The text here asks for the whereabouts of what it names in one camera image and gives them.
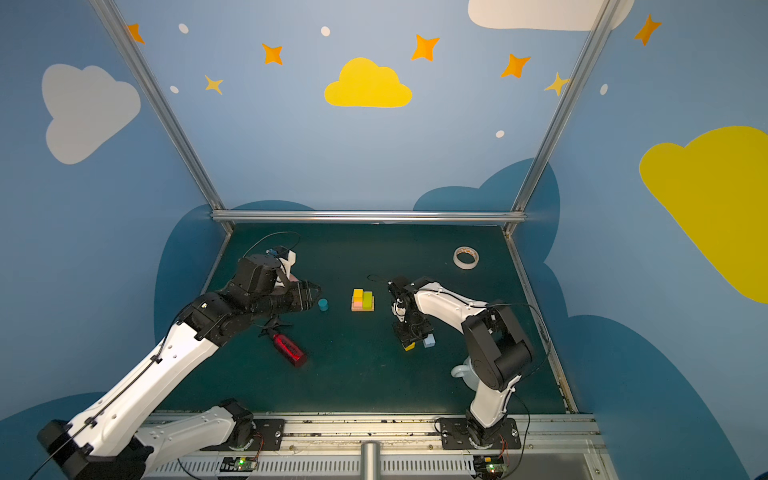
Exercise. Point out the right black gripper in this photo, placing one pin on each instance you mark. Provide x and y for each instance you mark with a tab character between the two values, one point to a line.
411	328

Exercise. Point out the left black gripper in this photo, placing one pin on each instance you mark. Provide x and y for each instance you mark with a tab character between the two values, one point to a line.
302	295

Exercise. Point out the lime green rectangular block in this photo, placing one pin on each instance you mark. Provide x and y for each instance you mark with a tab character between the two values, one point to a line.
368	301

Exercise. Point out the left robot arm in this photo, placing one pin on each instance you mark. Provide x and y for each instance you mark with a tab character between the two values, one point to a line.
109	439

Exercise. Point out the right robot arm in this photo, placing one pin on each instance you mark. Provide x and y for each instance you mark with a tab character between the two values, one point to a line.
498	348

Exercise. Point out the light blue cube block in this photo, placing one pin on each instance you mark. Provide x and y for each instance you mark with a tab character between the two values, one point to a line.
429	341

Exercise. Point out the light blue mug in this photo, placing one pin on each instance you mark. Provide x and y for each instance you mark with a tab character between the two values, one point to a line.
466	372

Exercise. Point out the white tape roll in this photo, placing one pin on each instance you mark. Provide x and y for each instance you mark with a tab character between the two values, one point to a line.
466	258

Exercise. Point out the right circuit board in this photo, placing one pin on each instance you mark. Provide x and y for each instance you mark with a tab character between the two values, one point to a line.
488	468

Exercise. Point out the circuit board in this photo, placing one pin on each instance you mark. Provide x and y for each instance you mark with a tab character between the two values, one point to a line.
488	468
243	464

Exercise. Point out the left circuit board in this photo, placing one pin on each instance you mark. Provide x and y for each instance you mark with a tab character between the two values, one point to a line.
243	464

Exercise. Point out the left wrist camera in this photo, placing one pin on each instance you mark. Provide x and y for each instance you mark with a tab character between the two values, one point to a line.
287	259

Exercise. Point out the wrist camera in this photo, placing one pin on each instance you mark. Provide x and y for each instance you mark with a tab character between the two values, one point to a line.
401	291
287	259

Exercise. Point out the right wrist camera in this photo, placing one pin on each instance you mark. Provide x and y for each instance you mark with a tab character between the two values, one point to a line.
401	291

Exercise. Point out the aluminium cage frame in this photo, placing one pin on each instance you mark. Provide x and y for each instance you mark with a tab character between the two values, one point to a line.
113	22

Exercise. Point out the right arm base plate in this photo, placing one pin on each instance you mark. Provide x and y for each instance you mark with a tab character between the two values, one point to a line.
462	434

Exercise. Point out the grey camera pole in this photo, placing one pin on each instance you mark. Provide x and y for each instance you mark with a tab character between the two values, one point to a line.
370	461

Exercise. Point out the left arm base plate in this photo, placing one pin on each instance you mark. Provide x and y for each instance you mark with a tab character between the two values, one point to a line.
267	435

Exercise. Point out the aluminium front rail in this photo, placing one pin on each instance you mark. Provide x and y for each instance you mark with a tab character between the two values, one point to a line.
328	446

